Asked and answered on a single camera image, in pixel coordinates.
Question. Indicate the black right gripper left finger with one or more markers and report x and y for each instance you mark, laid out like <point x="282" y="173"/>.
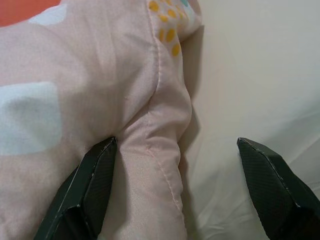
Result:
<point x="82" y="195"/>

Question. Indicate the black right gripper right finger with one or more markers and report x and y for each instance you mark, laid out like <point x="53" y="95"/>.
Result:
<point x="280" y="195"/>

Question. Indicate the pink patterned pillow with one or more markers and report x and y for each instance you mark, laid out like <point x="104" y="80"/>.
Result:
<point x="87" y="75"/>

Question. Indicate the cream sheeted mattress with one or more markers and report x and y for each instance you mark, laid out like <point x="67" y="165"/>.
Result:
<point x="262" y="75"/>

